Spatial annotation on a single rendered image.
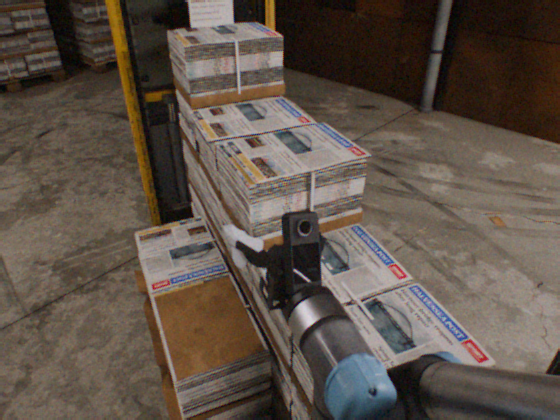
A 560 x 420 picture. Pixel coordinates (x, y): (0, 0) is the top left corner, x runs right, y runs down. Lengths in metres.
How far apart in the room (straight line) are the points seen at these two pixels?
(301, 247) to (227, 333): 0.84
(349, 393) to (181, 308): 1.04
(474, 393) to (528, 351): 1.86
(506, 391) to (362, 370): 0.14
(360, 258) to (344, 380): 0.82
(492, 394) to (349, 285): 0.75
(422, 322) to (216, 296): 0.68
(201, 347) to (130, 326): 0.98
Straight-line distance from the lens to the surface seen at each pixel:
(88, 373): 2.19
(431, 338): 1.12
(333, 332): 0.53
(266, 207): 1.20
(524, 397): 0.47
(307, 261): 0.58
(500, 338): 2.37
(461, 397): 0.54
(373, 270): 1.26
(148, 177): 2.35
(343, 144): 1.37
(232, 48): 1.66
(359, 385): 0.49
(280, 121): 1.51
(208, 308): 1.46
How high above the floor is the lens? 1.66
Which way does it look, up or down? 34 degrees down
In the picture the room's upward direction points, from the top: straight up
